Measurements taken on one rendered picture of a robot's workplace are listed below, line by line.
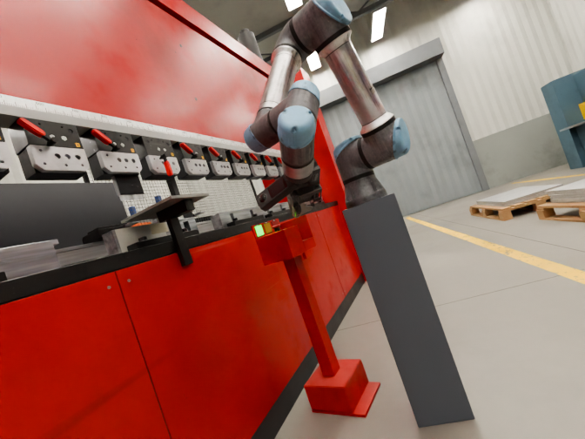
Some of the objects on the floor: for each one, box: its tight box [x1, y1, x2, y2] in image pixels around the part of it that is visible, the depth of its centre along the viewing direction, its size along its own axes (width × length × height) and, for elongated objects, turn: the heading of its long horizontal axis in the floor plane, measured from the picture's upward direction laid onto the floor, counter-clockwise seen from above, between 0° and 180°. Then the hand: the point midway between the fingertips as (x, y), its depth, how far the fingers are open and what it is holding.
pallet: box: [469, 194, 551, 221], centre depth 394 cm, size 120×82×14 cm
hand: (292, 214), depth 87 cm, fingers closed
